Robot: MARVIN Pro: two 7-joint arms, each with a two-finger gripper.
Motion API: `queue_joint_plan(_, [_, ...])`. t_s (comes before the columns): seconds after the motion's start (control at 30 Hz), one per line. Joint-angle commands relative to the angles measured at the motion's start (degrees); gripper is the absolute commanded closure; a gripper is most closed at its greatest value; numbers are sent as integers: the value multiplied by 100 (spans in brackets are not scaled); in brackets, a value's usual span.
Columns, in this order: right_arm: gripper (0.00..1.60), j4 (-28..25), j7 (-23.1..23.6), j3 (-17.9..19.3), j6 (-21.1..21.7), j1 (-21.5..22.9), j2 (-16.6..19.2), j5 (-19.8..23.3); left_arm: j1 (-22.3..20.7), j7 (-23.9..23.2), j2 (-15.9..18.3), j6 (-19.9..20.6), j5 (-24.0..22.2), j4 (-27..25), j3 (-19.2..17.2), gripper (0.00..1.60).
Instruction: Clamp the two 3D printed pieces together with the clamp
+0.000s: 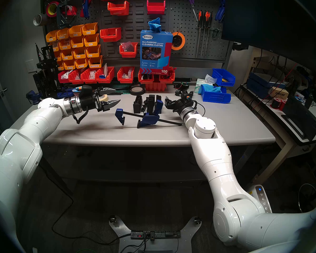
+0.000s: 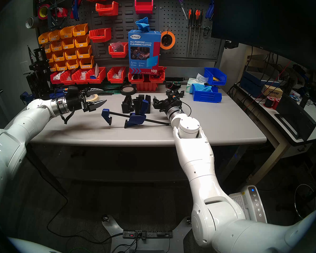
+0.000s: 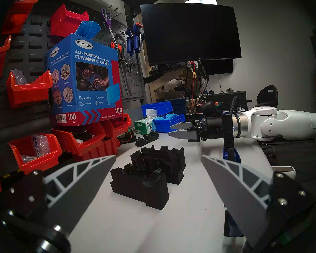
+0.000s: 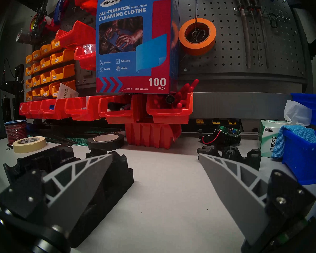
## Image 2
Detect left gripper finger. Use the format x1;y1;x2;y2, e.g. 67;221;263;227
82;88;104;98
86;99;107;113

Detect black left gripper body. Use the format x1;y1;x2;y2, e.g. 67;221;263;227
65;92;90;114

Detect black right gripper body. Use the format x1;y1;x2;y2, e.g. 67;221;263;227
160;98;181;114

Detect black 3D printed piece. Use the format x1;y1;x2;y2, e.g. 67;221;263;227
133;94;151;114
121;95;134;114

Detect blue bar clamp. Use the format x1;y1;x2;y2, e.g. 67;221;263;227
101;99;170;129

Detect blue clamp on bench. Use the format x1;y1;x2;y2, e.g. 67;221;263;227
49;88;67;100

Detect black hanging clamp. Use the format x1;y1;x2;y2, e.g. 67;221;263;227
47;1;60;31

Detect upturned red bin stack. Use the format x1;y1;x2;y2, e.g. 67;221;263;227
136;82;159;92

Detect green cutting mat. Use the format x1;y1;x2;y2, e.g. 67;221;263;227
103;83;125;95

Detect green tissue box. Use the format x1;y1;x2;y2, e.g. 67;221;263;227
186;73;209;94

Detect black tape roll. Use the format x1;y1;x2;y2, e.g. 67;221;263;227
120;86;136;96

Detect blue storage bin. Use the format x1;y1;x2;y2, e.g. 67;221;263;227
192;84;223;103
204;67;227;86

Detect blue cloth in bin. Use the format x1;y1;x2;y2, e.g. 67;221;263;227
194;84;214;93

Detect black equipment stand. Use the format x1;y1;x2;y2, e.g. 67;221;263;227
26;46;51;106

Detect blue bench vise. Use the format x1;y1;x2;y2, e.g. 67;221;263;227
20;91;35;105

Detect blue cleaning cloths box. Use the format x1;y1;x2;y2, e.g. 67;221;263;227
128;29;161;74

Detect orange tape reel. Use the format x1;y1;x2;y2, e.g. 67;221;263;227
160;31;176;50

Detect blue cloth in box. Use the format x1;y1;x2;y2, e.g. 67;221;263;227
135;17;151;32

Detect dark louvered bin panel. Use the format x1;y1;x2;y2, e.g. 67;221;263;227
76;0;160;61

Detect grey perforated pegboard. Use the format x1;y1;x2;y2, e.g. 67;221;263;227
158;0;225;61

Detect blue hanging hand tool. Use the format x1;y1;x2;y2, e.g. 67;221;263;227
70;0;81;20

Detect dark blue equipment box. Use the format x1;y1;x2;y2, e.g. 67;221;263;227
239;70;282;98

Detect orange black screwdriver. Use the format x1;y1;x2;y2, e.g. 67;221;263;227
194;9;200;56
187;8;194;57
199;10;204;45

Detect red and yellow tape roll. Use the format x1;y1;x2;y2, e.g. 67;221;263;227
37;4;51;20

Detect small cardboard box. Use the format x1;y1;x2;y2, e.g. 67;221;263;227
261;84;284;98

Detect black tilted screen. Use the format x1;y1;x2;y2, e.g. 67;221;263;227
275;93;316;142

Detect black power strip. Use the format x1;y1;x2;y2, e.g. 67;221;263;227
122;230;174;239

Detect white air purifier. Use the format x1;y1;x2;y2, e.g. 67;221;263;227
228;185;268;224

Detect large black monitor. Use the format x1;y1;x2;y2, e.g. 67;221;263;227
211;0;316;74

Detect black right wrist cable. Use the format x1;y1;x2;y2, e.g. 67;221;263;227
179;100;192;116

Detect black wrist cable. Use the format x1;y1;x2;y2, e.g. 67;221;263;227
179;100;192;116
59;111;75;125

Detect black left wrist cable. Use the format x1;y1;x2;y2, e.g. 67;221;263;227
59;111;75;125

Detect grey duct tape roll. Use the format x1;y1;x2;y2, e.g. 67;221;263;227
25;16;39;29

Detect black floor cable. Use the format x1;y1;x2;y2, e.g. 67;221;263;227
39;173;124;244

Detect purple handled scissors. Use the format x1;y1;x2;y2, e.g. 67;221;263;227
173;0;188;20

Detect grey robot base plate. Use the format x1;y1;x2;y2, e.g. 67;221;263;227
101;215;195;253

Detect black stool with ring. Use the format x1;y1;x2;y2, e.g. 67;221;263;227
276;183;316;221

